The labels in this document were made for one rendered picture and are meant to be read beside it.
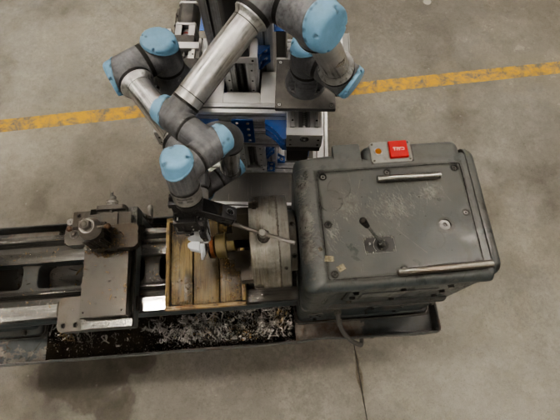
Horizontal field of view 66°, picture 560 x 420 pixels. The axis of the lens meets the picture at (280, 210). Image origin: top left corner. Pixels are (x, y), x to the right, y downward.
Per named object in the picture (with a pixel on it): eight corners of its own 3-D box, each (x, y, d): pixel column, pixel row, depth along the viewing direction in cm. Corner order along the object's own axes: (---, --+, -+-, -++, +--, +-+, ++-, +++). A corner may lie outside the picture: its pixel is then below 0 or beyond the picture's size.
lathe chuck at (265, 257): (275, 205, 167) (274, 185, 136) (281, 287, 161) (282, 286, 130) (252, 207, 167) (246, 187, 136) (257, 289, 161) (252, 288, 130)
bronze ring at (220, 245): (232, 227, 146) (205, 231, 146) (233, 253, 142) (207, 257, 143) (237, 234, 154) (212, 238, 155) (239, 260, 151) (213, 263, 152)
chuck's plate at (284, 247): (284, 204, 167) (285, 184, 136) (290, 287, 161) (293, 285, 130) (275, 205, 167) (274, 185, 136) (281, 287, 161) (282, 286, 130)
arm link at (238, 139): (232, 100, 128) (232, 155, 175) (202, 119, 126) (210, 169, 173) (255, 131, 127) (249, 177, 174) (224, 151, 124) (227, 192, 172)
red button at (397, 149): (404, 142, 143) (406, 139, 141) (407, 158, 141) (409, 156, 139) (386, 143, 143) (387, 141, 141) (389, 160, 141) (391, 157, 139)
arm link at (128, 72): (145, 62, 154) (227, 166, 134) (107, 82, 151) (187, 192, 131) (132, 35, 143) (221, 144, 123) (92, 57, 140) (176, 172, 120)
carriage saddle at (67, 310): (144, 210, 176) (139, 205, 171) (139, 327, 160) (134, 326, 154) (70, 216, 176) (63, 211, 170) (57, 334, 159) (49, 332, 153)
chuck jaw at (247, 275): (261, 247, 145) (262, 282, 140) (262, 253, 149) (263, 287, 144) (227, 250, 145) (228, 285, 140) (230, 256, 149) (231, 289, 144)
